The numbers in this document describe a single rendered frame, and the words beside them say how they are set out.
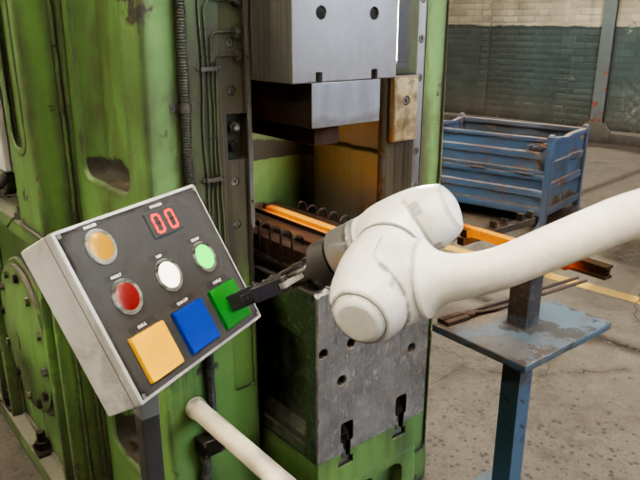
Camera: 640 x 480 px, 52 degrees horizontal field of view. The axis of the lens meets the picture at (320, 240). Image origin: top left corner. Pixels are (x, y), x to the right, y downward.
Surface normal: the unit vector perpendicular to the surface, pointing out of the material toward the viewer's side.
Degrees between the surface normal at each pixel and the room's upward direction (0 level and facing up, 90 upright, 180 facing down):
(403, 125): 90
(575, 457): 0
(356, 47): 90
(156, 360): 60
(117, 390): 90
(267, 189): 90
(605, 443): 0
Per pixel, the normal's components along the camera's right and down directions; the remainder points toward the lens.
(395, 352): 0.63, 0.24
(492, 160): -0.64, 0.22
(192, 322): 0.78, -0.36
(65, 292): -0.43, 0.28
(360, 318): -0.46, 0.50
